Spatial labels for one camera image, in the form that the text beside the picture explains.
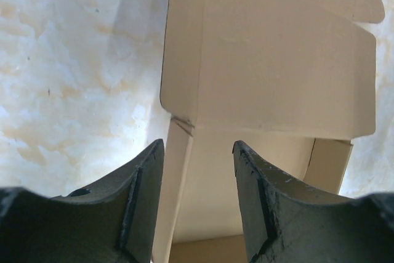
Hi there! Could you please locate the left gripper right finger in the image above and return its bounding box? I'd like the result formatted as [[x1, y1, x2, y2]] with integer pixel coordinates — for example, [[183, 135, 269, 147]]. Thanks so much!
[[233, 140, 393, 262]]

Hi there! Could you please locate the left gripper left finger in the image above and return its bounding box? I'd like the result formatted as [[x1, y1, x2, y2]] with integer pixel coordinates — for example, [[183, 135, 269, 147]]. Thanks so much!
[[1, 139, 164, 262]]

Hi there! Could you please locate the brown cardboard box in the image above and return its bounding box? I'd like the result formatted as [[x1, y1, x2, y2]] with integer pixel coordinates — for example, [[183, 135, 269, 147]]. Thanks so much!
[[153, 0, 385, 262]]

